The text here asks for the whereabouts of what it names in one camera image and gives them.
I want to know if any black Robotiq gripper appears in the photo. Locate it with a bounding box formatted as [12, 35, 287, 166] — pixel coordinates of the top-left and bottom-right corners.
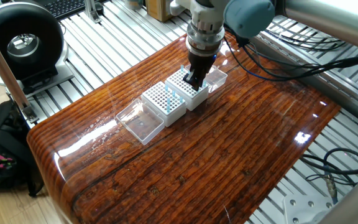
[183, 51, 217, 92]

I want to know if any white perforated pipette tip rack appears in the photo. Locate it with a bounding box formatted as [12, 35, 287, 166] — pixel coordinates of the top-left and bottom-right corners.
[165, 68, 210, 111]
[140, 81, 187, 128]

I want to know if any clear plastic rack lid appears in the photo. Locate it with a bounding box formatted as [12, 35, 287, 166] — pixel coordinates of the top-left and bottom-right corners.
[185, 63, 229, 93]
[115, 98, 165, 146]

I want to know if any silver wrist flange coupling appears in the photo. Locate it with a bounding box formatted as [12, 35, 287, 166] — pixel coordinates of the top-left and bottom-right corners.
[185, 21, 226, 57]

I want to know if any brown cardboard box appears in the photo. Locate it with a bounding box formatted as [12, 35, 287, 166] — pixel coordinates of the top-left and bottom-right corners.
[144, 0, 174, 22]

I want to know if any glossy brown wooden board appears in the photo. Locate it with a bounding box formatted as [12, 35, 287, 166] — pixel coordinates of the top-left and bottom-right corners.
[26, 30, 342, 224]

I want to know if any metal can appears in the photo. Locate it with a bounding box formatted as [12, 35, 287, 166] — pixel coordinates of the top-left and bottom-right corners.
[122, 0, 144, 11]

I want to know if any black computer keyboard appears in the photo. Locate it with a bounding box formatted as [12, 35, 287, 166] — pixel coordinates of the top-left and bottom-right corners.
[31, 0, 88, 20]

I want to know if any black backpack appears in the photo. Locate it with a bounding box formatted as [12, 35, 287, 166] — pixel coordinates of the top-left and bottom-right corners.
[0, 99, 45, 198]

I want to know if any black wrist cable bundle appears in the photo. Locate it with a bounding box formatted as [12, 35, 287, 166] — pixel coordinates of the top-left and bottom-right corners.
[224, 27, 358, 83]

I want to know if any aluminium frame post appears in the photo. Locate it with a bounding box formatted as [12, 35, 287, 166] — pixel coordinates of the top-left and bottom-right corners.
[83, 0, 103, 24]
[0, 18, 40, 124]

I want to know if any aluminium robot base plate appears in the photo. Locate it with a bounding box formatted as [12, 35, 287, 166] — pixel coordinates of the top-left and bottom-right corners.
[283, 194, 335, 224]

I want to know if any black cable with metal plug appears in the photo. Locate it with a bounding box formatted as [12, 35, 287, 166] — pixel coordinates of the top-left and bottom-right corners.
[300, 147, 358, 205]

